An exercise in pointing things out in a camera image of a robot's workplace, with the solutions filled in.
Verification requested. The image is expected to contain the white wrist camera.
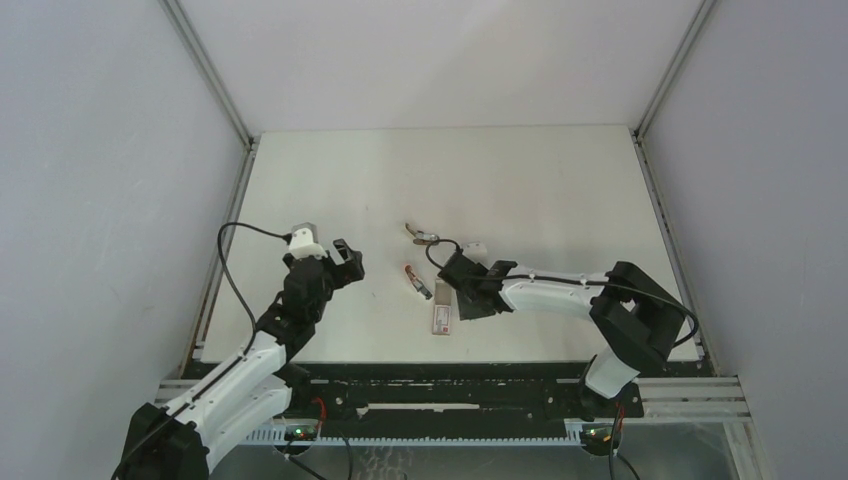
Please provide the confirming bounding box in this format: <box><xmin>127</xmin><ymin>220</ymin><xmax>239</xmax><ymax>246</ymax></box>
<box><xmin>288</xmin><ymin>222</ymin><xmax>328</xmax><ymax>260</ymax></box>
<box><xmin>461</xmin><ymin>241</ymin><xmax>488</xmax><ymax>265</ymax></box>

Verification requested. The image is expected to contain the front aluminium rail assembly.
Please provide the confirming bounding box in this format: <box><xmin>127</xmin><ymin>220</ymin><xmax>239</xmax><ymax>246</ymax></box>
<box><xmin>141</xmin><ymin>377</ymin><xmax>769</xmax><ymax>479</ymax></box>

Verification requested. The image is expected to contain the red white staples box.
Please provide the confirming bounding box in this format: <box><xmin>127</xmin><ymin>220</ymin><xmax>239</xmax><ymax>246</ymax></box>
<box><xmin>432</xmin><ymin>279</ymin><xmax>453</xmax><ymax>336</ymax></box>

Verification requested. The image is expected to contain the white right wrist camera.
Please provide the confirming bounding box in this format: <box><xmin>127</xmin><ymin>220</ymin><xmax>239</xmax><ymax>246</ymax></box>
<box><xmin>461</xmin><ymin>241</ymin><xmax>488</xmax><ymax>265</ymax></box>

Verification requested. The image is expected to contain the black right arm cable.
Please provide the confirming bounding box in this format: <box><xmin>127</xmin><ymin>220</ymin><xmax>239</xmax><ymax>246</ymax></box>
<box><xmin>424</xmin><ymin>238</ymin><xmax>702</xmax><ymax>480</ymax></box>

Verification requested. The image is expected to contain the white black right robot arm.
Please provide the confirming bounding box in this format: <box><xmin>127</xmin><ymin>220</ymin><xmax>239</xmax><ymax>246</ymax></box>
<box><xmin>437</xmin><ymin>250</ymin><xmax>695</xmax><ymax>416</ymax></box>

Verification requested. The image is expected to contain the aluminium frame rail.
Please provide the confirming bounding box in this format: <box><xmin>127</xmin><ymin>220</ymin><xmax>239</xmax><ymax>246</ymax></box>
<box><xmin>632</xmin><ymin>0</ymin><xmax>720</xmax><ymax>372</ymax></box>
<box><xmin>160</xmin><ymin>1</ymin><xmax>253</xmax><ymax>359</ymax></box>

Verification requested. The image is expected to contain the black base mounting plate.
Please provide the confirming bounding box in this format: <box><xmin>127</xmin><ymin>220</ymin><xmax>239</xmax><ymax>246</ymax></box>
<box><xmin>284</xmin><ymin>362</ymin><xmax>645</xmax><ymax>442</ymax></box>

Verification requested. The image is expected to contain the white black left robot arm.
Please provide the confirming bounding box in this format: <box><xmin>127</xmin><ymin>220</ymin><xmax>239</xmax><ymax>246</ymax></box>
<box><xmin>112</xmin><ymin>239</ymin><xmax>365</xmax><ymax>479</ymax></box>

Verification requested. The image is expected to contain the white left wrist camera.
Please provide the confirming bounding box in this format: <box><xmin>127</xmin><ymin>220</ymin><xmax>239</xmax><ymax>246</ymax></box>
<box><xmin>288</xmin><ymin>222</ymin><xmax>328</xmax><ymax>260</ymax></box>

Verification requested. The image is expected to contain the aluminium frame rail right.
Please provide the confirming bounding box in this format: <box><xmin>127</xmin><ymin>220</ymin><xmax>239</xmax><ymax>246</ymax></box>
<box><xmin>632</xmin><ymin>0</ymin><xmax>720</xmax><ymax>372</ymax></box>

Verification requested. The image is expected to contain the aluminium frame rail left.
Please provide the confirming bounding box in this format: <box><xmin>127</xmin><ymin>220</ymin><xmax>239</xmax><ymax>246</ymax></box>
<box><xmin>160</xmin><ymin>1</ymin><xmax>253</xmax><ymax>359</ymax></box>

